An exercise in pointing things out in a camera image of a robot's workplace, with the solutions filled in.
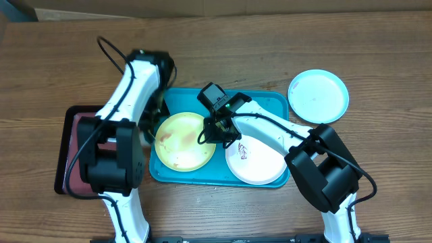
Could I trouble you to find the white plate with pink rim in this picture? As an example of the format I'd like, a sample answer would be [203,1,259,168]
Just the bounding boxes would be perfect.
[225,135,287,186]

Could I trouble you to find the yellow-green rimmed plate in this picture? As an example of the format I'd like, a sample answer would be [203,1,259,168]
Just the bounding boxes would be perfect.
[155,112,216,172]

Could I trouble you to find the light blue plate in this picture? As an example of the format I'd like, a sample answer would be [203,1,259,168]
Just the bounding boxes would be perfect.
[287,70,350,124]

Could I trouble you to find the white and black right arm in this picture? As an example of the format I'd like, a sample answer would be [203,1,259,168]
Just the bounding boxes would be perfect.
[197,82,362,242]

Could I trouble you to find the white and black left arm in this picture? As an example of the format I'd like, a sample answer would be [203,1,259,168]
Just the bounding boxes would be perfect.
[70,49,176,242]

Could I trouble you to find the blue plastic tray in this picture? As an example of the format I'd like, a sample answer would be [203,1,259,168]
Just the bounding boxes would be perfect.
[148,88,289,188]

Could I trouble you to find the black tray with pink liquid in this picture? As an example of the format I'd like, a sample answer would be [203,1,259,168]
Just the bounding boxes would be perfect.
[54,105,103,194]

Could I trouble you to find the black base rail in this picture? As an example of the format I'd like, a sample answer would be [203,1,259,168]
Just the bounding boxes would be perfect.
[89,233,390,243]

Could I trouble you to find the cardboard back wall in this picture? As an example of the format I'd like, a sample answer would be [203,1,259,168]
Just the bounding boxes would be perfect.
[0,0,432,22]

